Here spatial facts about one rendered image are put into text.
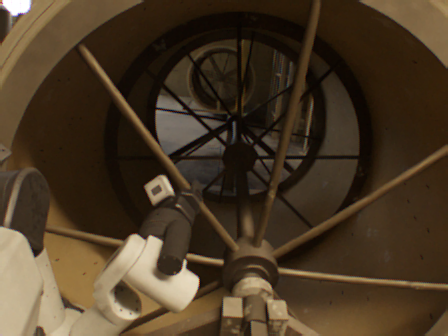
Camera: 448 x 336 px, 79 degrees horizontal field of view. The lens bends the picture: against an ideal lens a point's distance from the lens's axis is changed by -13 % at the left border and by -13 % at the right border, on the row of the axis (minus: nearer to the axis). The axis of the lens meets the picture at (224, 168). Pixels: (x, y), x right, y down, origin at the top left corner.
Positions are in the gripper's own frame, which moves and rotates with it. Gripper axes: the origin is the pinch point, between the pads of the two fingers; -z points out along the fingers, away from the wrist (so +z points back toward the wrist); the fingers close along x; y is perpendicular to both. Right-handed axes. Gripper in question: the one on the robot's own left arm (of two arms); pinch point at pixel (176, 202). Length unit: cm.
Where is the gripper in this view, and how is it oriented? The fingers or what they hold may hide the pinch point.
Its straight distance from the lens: 65.8
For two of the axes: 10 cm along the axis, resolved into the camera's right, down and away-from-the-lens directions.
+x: 8.3, -5.3, -2.1
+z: -0.2, 3.4, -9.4
